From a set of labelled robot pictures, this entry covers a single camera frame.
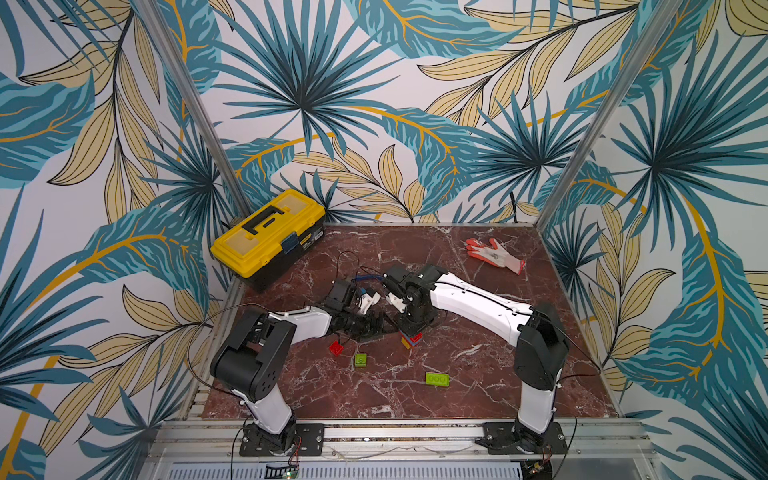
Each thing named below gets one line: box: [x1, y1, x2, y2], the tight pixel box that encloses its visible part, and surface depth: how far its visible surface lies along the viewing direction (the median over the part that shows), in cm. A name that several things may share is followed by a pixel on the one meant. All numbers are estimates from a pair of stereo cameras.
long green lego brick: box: [425, 372, 451, 387], surface depth 85 cm
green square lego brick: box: [355, 353, 367, 367], surface depth 87 cm
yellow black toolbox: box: [210, 189, 326, 293], surface depth 97 cm
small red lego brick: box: [329, 340, 345, 357], surface depth 89 cm
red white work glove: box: [465, 238, 527, 275], surface depth 112 cm
